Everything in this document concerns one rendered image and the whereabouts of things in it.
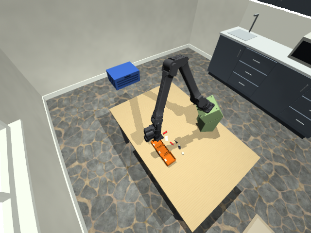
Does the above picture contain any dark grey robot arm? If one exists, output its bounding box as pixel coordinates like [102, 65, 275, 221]
[144, 54, 215, 142]

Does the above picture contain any orange bin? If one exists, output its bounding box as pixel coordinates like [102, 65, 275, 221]
[151, 139, 176, 166]

